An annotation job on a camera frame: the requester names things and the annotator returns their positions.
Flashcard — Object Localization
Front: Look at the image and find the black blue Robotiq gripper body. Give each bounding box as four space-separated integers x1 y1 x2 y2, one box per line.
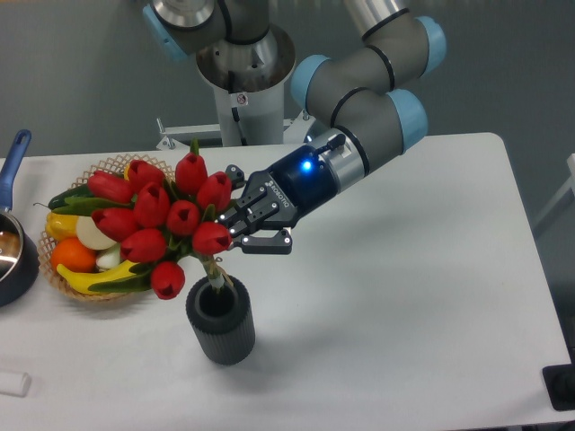
233 145 335 236

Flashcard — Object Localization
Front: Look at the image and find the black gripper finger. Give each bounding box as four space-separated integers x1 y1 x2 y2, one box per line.
225 164 247 191
229 228 293 255

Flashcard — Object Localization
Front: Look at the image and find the red tulip bouquet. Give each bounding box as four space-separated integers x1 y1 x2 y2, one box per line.
49 145 233 300

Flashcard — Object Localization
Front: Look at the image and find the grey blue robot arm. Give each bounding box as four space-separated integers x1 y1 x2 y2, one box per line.
143 1 447 254

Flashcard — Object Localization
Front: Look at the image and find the dark grey ribbed vase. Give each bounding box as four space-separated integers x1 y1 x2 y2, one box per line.
186 277 255 365

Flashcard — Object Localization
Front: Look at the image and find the green bok choy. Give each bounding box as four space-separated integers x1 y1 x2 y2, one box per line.
96 242 122 272

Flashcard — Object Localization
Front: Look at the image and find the beige round disc vegetable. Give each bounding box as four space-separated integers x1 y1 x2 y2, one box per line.
75 216 117 251

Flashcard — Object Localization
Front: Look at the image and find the green cucumber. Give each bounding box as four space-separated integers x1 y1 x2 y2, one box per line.
34 184 93 210

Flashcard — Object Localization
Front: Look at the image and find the orange fruit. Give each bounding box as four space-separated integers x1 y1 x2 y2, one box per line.
50 238 96 273

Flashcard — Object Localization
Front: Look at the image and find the yellow bell pepper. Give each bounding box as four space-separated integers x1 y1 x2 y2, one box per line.
45 212 79 242

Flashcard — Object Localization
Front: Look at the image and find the yellow banana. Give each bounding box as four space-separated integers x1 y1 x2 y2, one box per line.
56 260 137 295

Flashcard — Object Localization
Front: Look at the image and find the woven wicker basket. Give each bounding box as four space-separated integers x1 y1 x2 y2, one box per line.
37 154 174 302

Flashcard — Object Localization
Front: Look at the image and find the white furniture piece right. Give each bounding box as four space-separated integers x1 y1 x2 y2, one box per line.
532 154 574 238

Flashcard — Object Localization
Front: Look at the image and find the white cylinder object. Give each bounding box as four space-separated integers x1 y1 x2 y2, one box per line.
0 370 31 398

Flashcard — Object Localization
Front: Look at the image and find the black device at edge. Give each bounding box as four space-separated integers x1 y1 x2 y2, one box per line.
542 364 574 411

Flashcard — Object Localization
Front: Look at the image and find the white metal mounting frame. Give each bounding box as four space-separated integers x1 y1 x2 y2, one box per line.
155 110 327 151

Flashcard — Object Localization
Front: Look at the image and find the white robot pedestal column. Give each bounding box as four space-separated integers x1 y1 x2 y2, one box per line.
196 24 296 146

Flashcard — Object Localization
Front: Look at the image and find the dark saucepan blue handle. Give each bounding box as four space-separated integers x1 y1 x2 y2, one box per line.
1 129 39 307

